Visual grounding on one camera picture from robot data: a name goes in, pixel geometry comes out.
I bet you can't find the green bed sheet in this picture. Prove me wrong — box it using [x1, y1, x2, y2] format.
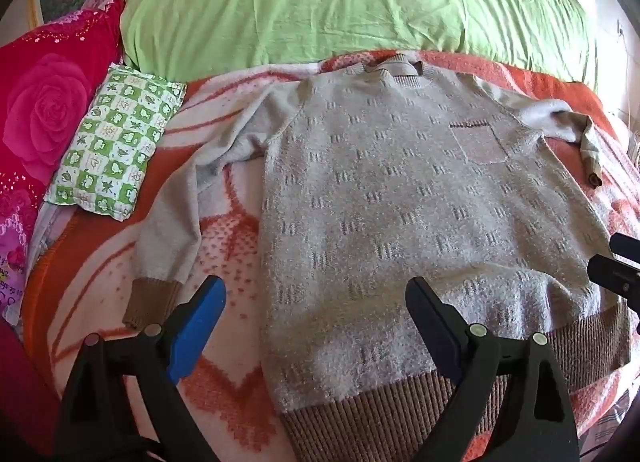
[120, 0, 601, 92]

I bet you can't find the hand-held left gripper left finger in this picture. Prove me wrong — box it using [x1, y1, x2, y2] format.
[52, 276, 227, 462]

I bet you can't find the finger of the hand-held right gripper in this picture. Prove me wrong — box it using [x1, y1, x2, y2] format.
[587, 254, 640, 305]
[610, 232, 640, 263]

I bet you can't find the grey knitted sweater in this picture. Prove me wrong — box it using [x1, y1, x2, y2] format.
[122, 56, 632, 462]

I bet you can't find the dark red cloth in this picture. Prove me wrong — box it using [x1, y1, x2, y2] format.
[0, 314, 57, 458]

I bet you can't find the red rose print pillow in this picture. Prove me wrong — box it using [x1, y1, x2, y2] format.
[0, 0, 126, 327]

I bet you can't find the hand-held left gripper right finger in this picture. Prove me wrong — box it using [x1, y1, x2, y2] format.
[405, 277, 581, 462]

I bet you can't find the striped bed sheet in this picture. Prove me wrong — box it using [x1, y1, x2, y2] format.
[577, 387, 640, 458]

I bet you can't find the orange white floral blanket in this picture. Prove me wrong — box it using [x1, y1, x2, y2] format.
[20, 49, 640, 462]

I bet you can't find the green white patterned pillow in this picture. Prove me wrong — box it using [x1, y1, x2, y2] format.
[44, 66, 187, 220]

